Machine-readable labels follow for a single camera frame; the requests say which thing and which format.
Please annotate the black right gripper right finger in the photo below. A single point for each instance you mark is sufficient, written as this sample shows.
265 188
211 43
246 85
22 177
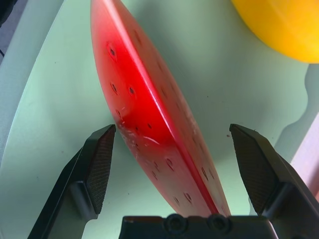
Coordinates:
269 179

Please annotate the light green plate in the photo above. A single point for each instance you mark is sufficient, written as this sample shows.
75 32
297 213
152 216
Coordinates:
211 87

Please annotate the yellow toy banana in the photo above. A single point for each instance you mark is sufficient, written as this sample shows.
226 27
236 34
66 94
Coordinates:
286 25

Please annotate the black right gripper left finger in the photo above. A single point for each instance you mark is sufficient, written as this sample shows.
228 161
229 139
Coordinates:
74 189

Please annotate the red toy watermelon slice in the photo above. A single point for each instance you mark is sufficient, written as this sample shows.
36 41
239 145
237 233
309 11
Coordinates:
139 99

